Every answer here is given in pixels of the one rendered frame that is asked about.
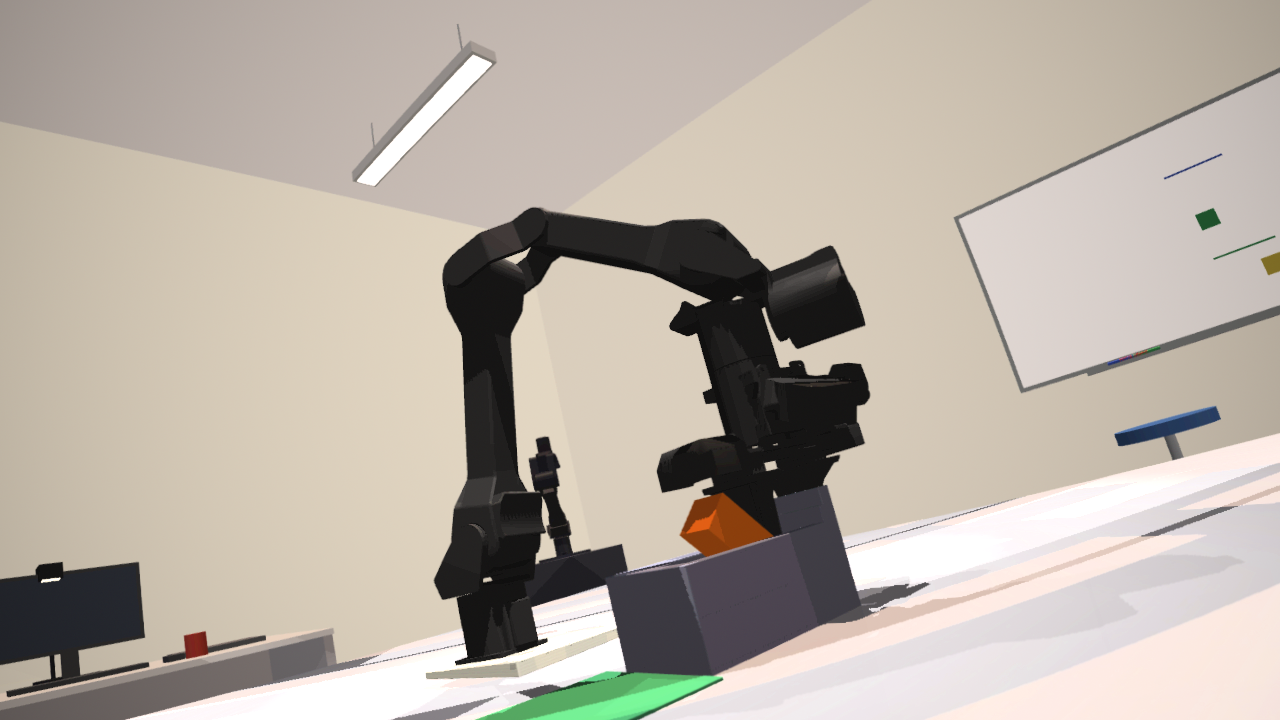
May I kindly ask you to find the orange l-shaped part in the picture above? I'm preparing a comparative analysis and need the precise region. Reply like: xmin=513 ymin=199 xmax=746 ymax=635
xmin=680 ymin=493 xmax=773 ymax=557

